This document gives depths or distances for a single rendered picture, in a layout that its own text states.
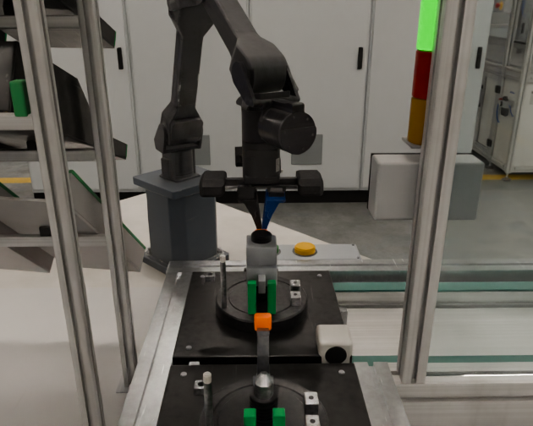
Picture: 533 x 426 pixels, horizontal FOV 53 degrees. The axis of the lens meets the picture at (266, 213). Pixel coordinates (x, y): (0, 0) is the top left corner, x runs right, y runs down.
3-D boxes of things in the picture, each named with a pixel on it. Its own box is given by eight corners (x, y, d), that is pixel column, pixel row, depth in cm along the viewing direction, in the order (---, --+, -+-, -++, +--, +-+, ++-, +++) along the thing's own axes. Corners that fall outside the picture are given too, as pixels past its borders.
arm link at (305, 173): (326, 144, 76) (321, 133, 82) (195, 144, 76) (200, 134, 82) (323, 197, 80) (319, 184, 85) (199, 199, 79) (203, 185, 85)
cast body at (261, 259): (247, 266, 82) (246, 225, 80) (275, 265, 82) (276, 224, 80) (246, 293, 75) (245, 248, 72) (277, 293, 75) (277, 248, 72)
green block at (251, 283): (248, 309, 77) (247, 279, 75) (256, 309, 77) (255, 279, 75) (248, 314, 76) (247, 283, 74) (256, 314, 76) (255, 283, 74)
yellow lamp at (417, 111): (402, 135, 62) (406, 94, 60) (444, 135, 62) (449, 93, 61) (414, 146, 58) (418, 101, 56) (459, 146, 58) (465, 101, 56)
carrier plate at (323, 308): (192, 281, 93) (192, 270, 92) (328, 280, 94) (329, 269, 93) (173, 369, 71) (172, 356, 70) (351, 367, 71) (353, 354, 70)
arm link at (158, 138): (154, 150, 111) (152, 119, 109) (194, 144, 116) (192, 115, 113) (166, 156, 106) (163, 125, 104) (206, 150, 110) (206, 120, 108)
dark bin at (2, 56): (45, 156, 81) (49, 109, 82) (126, 160, 79) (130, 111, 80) (-108, 111, 53) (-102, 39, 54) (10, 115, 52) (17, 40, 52)
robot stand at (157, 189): (190, 241, 130) (185, 162, 123) (230, 259, 121) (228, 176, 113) (140, 260, 120) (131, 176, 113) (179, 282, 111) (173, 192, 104)
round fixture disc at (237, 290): (218, 285, 88) (218, 274, 87) (303, 284, 88) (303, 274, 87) (212, 335, 75) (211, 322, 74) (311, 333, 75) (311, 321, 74)
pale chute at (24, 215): (67, 266, 90) (74, 242, 92) (140, 272, 88) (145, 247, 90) (-37, 197, 65) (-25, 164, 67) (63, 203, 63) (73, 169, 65)
